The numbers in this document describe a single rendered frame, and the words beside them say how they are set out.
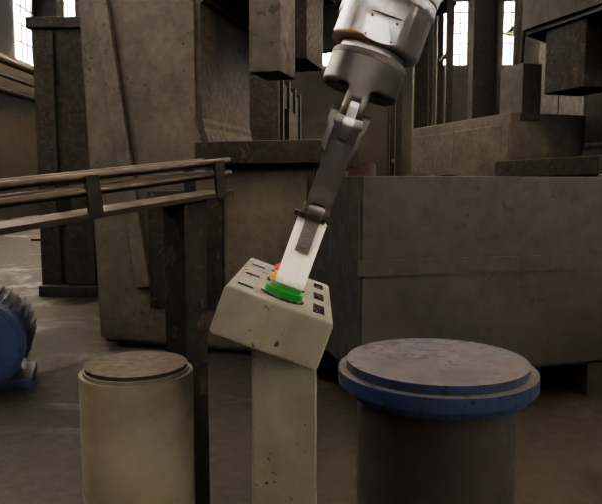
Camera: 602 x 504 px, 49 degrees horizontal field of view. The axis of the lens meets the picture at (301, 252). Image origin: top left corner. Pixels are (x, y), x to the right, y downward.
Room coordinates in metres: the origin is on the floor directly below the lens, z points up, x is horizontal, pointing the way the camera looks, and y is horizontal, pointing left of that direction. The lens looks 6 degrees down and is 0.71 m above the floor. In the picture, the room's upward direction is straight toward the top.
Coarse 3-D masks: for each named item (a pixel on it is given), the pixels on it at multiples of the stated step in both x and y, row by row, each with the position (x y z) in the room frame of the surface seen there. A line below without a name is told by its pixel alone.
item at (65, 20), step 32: (32, 32) 4.21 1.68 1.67; (64, 32) 4.20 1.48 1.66; (64, 64) 4.20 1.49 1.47; (64, 96) 4.20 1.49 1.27; (64, 128) 4.20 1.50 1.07; (64, 160) 4.20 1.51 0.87; (64, 224) 4.20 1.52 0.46; (64, 256) 4.20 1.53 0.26; (64, 288) 4.14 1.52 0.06; (96, 288) 4.14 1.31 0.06
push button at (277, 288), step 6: (270, 282) 0.65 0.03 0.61; (276, 282) 0.65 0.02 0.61; (270, 288) 0.64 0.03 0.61; (276, 288) 0.64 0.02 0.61; (282, 288) 0.64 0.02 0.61; (288, 288) 0.64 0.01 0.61; (294, 288) 0.66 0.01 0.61; (276, 294) 0.63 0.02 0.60; (282, 294) 0.63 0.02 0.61; (288, 294) 0.63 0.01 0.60; (294, 294) 0.64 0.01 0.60; (300, 294) 0.65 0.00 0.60; (294, 300) 0.64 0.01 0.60; (300, 300) 0.64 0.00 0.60
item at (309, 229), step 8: (312, 208) 0.61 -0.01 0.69; (320, 208) 0.61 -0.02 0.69; (312, 216) 0.62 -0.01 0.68; (320, 216) 0.61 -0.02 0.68; (304, 224) 0.63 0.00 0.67; (312, 224) 0.63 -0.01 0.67; (304, 232) 0.63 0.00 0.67; (312, 232) 0.63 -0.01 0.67; (304, 240) 0.63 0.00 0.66; (312, 240) 0.63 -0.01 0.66; (296, 248) 0.63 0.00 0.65; (304, 248) 0.63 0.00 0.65
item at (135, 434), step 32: (128, 352) 0.74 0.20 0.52; (160, 352) 0.74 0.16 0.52; (96, 384) 0.64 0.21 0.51; (128, 384) 0.64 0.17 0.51; (160, 384) 0.64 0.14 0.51; (192, 384) 0.69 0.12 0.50; (96, 416) 0.64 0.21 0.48; (128, 416) 0.63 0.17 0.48; (160, 416) 0.64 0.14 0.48; (192, 416) 0.69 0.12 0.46; (96, 448) 0.64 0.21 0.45; (128, 448) 0.63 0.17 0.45; (160, 448) 0.64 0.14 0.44; (192, 448) 0.69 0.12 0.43; (96, 480) 0.64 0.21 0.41; (128, 480) 0.63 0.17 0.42; (160, 480) 0.64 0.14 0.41; (192, 480) 0.68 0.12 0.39
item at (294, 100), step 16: (256, 80) 6.67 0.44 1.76; (256, 96) 6.67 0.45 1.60; (272, 96) 6.65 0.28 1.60; (288, 96) 7.27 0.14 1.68; (256, 112) 6.67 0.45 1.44; (272, 112) 6.65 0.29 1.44; (288, 112) 7.08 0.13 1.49; (256, 128) 6.67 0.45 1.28; (272, 128) 6.65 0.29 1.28; (288, 128) 7.08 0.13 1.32
